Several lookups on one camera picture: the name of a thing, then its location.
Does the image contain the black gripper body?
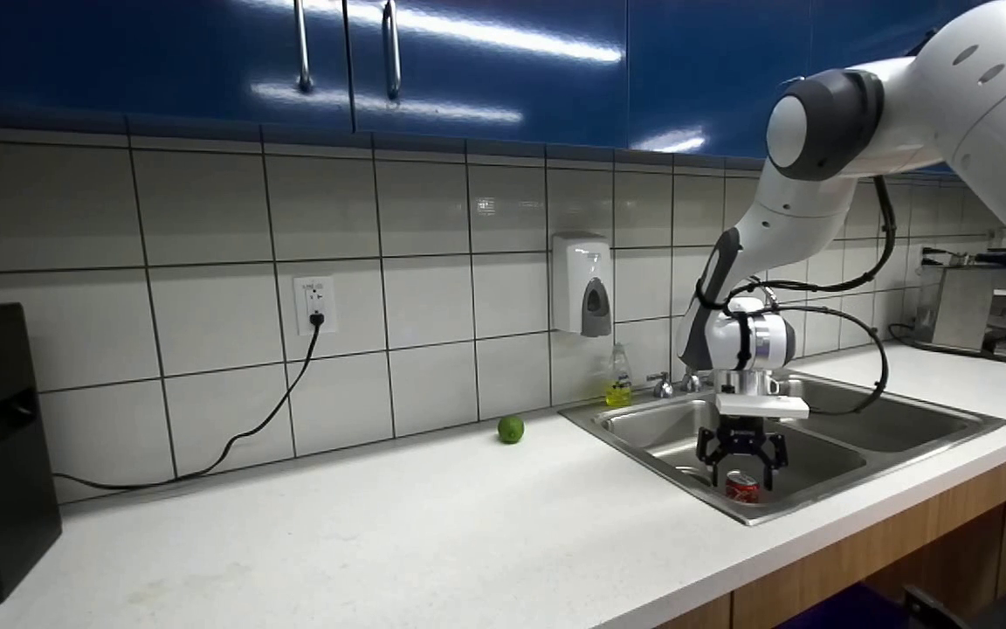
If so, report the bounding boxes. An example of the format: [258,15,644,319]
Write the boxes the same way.
[694,417,790,470]

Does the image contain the red Coca-Cola can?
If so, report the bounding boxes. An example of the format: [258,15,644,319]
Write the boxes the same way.
[718,453,769,502]

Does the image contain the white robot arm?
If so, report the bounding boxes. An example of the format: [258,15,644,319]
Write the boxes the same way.
[682,0,1006,475]

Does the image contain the stainless steel double sink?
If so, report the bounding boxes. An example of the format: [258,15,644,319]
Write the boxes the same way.
[565,379,1001,526]

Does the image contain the espresso machine on counter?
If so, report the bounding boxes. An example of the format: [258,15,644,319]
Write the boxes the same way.
[889,247,1006,361]

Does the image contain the chrome faucet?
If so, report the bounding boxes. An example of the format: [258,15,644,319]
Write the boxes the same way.
[647,369,703,399]

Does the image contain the yellow dish soap bottle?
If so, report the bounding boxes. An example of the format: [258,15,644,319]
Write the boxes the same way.
[602,341,633,409]

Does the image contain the green lime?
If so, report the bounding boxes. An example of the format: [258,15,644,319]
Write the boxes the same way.
[495,417,527,443]

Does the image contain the blue upper cabinets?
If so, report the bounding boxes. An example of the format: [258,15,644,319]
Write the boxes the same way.
[0,0,983,162]

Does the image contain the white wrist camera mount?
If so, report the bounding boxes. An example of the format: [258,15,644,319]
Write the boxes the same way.
[714,369,809,422]

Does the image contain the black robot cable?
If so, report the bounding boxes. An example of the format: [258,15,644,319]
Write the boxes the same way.
[698,173,902,420]

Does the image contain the white wall soap dispenser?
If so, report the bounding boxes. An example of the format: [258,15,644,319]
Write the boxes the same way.
[552,238,611,336]

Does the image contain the black power cable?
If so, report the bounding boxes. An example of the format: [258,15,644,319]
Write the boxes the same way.
[52,310,329,498]

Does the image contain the white wall outlet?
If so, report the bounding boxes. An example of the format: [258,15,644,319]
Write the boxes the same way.
[298,275,335,333]

